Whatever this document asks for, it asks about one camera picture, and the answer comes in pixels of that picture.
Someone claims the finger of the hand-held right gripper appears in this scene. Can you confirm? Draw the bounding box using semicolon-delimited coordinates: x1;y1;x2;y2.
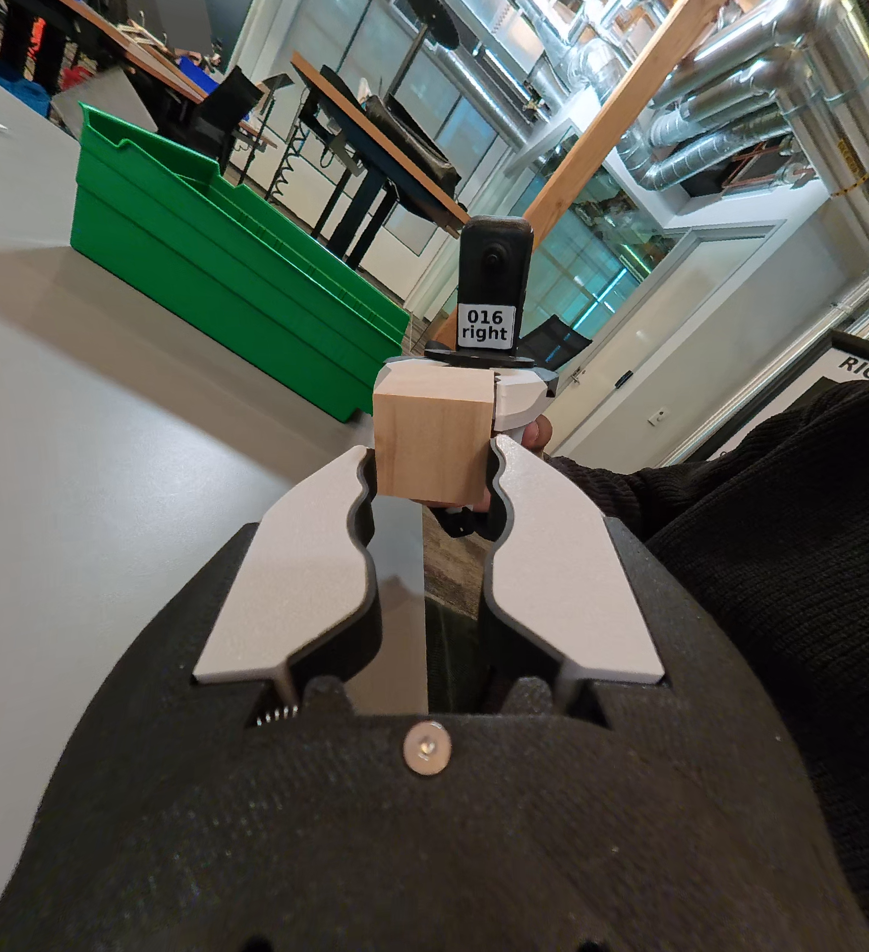
382;358;444;385
494;369;554;434

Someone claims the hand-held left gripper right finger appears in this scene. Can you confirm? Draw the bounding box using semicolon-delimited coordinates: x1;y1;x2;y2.
482;435;666;714

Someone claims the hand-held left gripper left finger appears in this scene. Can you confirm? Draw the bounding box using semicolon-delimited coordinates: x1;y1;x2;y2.
192;445;383;715

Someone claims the medium wooden cube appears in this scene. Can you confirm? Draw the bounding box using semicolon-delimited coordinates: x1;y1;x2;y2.
372;370;499;505

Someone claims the green plastic bin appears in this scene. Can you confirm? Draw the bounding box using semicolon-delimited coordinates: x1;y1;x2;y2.
70;103;411;425

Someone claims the person's right forearm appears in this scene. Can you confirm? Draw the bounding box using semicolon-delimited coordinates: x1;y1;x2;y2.
549;416;869;544

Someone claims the black standing desk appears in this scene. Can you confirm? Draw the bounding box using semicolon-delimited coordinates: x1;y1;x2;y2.
289;51;472;270

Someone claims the grey desk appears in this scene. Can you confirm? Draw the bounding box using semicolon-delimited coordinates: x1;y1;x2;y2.
0;56;431;952

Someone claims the wood-edged desk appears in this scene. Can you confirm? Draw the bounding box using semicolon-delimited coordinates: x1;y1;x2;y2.
62;0;206;105

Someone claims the person's right hand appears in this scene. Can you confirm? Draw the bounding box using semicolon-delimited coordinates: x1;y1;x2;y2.
423;413;555;516

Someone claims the black office chair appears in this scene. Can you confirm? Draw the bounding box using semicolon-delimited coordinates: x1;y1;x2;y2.
520;314;593;373
181;65;266;177

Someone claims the white metal cabinet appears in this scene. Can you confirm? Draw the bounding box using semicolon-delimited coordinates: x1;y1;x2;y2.
553;312;852;473

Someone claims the wooden beam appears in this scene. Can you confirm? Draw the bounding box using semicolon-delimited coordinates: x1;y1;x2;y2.
434;0;729;336

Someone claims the black round-headed pole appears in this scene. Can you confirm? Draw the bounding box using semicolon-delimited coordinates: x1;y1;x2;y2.
390;0;462;98

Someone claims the cluster of silver ducts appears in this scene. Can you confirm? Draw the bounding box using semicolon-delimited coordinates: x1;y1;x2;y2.
516;0;869;336

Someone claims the black framed sign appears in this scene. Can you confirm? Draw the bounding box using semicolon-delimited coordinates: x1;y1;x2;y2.
702;331;869;462

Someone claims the blue plastic bin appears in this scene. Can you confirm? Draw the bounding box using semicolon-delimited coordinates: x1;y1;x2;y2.
177;58;225;95

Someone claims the grey board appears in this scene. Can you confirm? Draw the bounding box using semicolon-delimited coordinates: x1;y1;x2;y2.
51;70;158;140

